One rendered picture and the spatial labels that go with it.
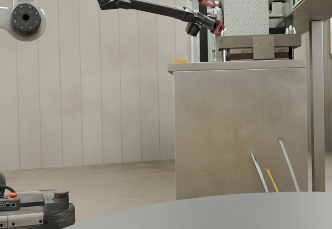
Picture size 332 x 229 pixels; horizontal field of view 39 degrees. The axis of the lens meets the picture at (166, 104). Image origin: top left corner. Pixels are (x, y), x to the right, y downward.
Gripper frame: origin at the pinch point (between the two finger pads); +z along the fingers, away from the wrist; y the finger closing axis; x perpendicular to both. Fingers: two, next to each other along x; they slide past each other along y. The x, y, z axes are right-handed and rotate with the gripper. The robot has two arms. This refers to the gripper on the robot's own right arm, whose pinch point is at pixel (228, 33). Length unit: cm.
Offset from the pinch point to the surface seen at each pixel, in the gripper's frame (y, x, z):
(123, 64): -267, -48, -88
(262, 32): 0.3, 9.0, 15.8
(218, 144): 26, -53, 22
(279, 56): 18.8, -0.8, 27.7
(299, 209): 214, -39, 13
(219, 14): -7.1, 8.2, -9.2
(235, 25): 0.2, 5.7, 1.7
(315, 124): -13, -20, 67
